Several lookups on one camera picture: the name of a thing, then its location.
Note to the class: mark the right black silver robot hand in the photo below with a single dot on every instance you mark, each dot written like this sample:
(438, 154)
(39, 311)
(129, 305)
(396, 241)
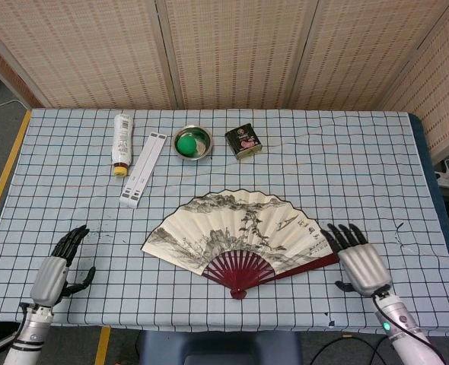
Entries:
(363, 270)

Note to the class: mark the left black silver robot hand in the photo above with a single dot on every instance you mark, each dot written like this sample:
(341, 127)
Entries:
(49, 279)

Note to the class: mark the paper folding fan red ribs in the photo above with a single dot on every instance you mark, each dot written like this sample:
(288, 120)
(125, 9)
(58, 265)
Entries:
(247, 220)

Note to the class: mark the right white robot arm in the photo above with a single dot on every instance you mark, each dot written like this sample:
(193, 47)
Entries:
(403, 331)

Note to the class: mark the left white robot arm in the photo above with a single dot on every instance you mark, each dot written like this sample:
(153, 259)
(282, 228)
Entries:
(28, 334)

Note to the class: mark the blue checkered tablecloth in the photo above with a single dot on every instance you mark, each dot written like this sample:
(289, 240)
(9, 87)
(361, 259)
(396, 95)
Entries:
(323, 171)

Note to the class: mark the long white folding stand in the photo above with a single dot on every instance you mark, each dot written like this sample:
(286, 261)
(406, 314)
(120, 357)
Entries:
(142, 171)

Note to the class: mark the white plastic bottle yellow cap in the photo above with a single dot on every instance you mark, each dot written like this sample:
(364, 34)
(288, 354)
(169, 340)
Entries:
(122, 144)

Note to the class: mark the dark square tin can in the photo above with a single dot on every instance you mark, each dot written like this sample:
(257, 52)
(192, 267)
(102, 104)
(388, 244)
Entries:
(243, 141)

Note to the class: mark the green ball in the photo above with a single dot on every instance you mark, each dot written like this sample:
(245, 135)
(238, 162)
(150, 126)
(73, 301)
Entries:
(185, 145)

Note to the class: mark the woven folding screen panel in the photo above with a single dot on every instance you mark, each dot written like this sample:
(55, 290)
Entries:
(76, 49)
(361, 57)
(441, 95)
(239, 53)
(7, 72)

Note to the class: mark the small metal bowl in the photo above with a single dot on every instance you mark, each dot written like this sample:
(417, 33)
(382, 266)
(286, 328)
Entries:
(203, 138)

